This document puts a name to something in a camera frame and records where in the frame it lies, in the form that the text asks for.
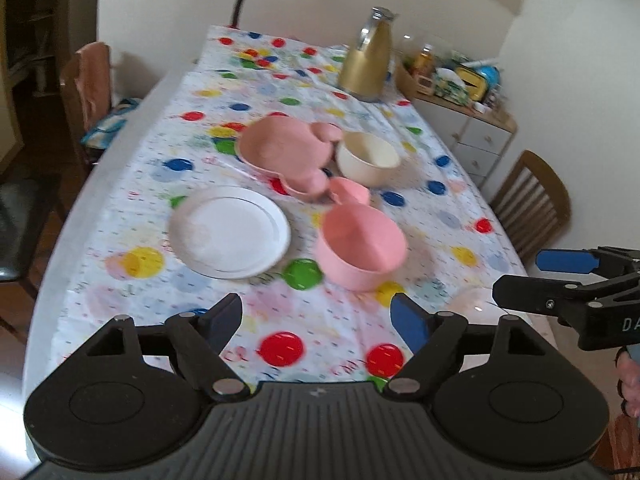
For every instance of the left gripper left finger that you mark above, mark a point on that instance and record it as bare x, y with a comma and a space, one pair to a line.
197, 342

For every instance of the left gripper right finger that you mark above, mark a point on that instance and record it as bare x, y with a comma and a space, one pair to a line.
434, 340

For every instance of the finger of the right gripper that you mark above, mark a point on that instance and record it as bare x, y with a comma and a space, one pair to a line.
566, 300
604, 261

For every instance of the white plate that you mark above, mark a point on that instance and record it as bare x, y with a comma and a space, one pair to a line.
228, 232
475, 303

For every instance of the pink round bowl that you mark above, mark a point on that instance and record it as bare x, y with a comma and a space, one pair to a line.
359, 247

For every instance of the small pink heart bowl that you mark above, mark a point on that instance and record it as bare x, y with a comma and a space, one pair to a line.
343, 191

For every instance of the cream bowl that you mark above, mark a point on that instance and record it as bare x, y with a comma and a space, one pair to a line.
366, 159

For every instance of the pink pig-shaped plate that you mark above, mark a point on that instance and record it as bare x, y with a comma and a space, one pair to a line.
291, 150

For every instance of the person's right hand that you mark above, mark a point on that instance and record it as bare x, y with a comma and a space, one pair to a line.
628, 372

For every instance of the wooden chair right side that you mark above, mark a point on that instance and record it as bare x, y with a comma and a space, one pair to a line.
532, 205

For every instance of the white drawer cabinet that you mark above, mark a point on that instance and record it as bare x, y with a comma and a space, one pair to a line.
478, 141

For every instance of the balloon pattern tablecloth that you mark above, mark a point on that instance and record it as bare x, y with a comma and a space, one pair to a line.
225, 127

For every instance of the blue globe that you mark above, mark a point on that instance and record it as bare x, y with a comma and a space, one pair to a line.
491, 74

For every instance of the green patterned tissue box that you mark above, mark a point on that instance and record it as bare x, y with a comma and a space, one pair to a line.
449, 86

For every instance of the blue checkered seat cushion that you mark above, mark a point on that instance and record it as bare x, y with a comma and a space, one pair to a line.
106, 129

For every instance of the small digital timer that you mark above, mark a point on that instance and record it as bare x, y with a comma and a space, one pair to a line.
425, 85

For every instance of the orange juice bottle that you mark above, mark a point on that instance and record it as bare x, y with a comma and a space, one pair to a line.
423, 64

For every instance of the gold thermos jug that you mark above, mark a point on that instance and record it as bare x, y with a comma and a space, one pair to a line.
364, 70

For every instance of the pink towel on chair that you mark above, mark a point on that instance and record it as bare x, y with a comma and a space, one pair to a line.
94, 82

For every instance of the wooden chair with towel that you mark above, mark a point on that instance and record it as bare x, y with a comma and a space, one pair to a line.
86, 157

